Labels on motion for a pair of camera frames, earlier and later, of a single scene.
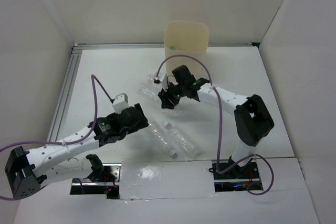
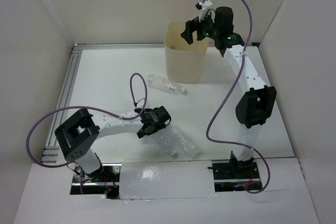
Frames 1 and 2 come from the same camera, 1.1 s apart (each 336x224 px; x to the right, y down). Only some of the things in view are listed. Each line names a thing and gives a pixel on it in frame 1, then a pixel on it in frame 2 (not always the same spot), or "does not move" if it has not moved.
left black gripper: (142, 123) -> (142, 134)
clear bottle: (184, 140) does not move
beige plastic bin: (186, 43) does not move
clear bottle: (163, 139) does not move
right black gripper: (165, 96) -> (191, 26)
